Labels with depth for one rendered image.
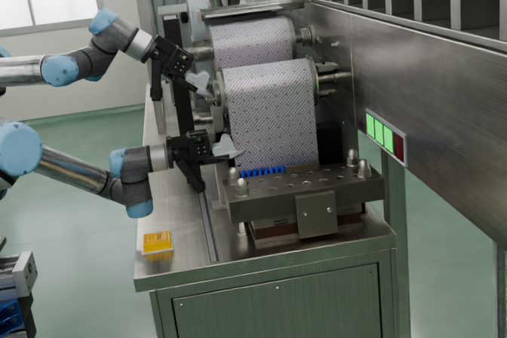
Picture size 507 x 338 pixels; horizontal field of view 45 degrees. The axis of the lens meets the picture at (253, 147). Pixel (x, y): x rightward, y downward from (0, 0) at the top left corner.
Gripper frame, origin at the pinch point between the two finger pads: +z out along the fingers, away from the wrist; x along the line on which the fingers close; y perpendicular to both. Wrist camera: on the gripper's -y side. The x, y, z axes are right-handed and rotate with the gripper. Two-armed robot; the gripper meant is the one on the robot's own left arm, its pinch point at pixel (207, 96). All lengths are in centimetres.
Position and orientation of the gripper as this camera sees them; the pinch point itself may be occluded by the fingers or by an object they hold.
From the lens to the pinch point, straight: 169.6
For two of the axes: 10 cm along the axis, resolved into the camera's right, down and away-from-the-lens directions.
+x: -1.5, -2.8, 9.5
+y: 5.5, -8.2, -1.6
